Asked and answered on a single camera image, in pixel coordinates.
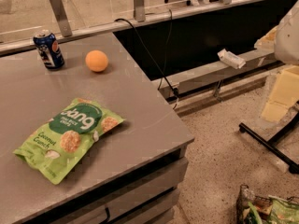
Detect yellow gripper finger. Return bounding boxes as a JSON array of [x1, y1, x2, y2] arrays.
[[261, 65, 299, 122], [254, 26, 277, 50]]

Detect green rice chip bag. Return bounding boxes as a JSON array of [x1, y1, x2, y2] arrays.
[[13, 98, 124, 185]]

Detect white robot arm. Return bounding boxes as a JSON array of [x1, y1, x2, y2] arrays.
[[254, 1, 299, 122]]

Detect green snack bag in basket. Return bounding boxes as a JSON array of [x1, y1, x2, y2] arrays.
[[243, 196, 299, 224]]

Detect white box on ledge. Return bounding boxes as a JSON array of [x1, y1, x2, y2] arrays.
[[218, 49, 246, 69]]

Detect grey table drawers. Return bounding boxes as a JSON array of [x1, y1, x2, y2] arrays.
[[46, 147, 190, 224]]

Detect orange fruit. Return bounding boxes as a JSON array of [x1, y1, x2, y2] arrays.
[[85, 50, 108, 72]]

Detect blue pepsi can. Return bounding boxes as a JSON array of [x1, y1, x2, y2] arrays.
[[33, 30, 64, 70]]

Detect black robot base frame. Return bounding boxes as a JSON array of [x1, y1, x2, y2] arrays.
[[239, 111, 299, 175]]

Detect black cable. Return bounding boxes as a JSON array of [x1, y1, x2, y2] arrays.
[[113, 8, 180, 110]]

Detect metal railing post middle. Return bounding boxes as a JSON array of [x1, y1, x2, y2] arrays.
[[134, 0, 146, 22]]

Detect metal railing post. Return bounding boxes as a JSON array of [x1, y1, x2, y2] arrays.
[[134, 0, 146, 22], [50, 0, 72, 37]]

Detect metal railing post left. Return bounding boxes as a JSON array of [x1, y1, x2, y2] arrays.
[[50, 0, 72, 37]]

